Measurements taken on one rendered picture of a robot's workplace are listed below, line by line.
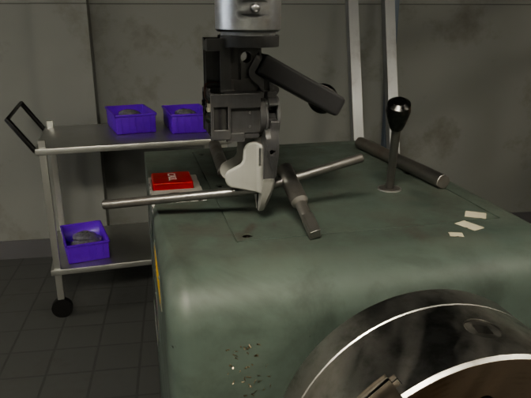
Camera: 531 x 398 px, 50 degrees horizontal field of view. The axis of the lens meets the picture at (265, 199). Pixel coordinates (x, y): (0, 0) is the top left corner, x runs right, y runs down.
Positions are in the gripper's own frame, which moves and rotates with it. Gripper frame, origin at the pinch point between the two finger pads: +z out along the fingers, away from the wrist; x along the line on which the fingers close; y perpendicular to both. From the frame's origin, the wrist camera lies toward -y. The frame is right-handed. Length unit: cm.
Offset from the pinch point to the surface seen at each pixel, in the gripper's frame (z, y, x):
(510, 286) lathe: 7.2, -25.0, 15.9
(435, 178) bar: 1.0, -27.9, -7.1
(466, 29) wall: -13, -198, -273
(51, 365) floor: 128, 58, -168
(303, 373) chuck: 11.5, 1.0, 20.6
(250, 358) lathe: 12.0, 5.4, 16.1
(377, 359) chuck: 6.8, -3.9, 26.4
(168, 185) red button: 2.0, 11.1, -15.4
